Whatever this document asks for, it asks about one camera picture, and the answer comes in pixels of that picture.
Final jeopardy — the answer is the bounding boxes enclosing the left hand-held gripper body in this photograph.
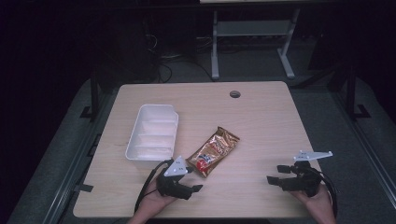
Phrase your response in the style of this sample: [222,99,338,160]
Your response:
[155,155,194,201]

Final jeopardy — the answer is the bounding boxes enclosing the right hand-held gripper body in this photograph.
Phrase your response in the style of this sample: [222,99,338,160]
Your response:
[280,150,333,198]

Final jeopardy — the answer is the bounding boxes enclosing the golden brown snack packet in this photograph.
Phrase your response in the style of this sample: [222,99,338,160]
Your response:
[185,126,241,179]

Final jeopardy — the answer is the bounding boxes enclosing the person's right hand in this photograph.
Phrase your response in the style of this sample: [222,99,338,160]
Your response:
[290,183,334,217]

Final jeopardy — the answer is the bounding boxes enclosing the person's left hand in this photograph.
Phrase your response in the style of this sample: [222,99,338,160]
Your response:
[136,178,179,217]

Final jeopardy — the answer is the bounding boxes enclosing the white plastic bin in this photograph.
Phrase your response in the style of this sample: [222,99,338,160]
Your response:
[124,104,180,162]

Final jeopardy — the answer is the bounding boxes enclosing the black metal stand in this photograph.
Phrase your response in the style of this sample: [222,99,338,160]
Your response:
[345,63,372,121]
[79,70,101,121]

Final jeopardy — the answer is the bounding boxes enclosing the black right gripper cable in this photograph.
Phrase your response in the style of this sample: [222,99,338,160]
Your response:
[312,167,340,218]

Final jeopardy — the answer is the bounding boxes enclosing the black floor cables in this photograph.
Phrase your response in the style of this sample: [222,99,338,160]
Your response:
[145,32,216,84]

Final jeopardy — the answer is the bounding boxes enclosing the white metal desk frame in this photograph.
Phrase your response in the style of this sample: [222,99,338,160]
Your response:
[210,8,302,81]

